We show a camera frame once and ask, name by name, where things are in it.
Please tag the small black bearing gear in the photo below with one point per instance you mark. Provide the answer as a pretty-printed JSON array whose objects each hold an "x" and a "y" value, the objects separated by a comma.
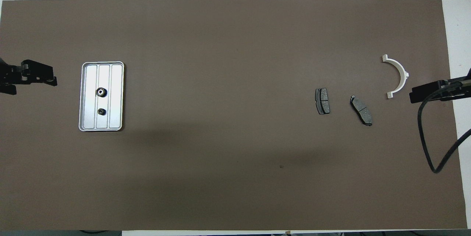
[{"x": 102, "y": 111}]

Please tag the silver metal tray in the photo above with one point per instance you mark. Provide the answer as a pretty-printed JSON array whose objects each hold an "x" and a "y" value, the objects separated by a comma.
[{"x": 116, "y": 96}]

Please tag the small dark brake pad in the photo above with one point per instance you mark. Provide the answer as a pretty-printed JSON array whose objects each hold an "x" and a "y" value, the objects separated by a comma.
[{"x": 323, "y": 100}]

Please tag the large dark brake pad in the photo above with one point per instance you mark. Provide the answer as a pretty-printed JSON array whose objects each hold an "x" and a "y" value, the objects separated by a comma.
[{"x": 362, "y": 111}]

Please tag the large black bearing gear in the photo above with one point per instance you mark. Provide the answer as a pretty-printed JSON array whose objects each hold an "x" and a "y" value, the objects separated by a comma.
[{"x": 101, "y": 91}]

